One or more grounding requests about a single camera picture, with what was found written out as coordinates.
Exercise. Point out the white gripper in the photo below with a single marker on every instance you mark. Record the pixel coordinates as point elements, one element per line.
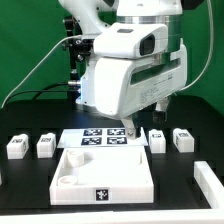
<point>123,87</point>

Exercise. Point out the white square tabletop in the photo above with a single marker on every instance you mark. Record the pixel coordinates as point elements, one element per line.
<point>102,175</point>

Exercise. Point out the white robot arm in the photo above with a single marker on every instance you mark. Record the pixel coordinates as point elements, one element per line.
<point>95,16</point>

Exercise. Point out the white tag sheet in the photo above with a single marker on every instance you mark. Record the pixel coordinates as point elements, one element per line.
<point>98,137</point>

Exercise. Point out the white L-shaped obstacle fence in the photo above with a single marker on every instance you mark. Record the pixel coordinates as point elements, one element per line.
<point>210,185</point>

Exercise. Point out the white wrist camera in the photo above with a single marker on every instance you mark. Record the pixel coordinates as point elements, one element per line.
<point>131,41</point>

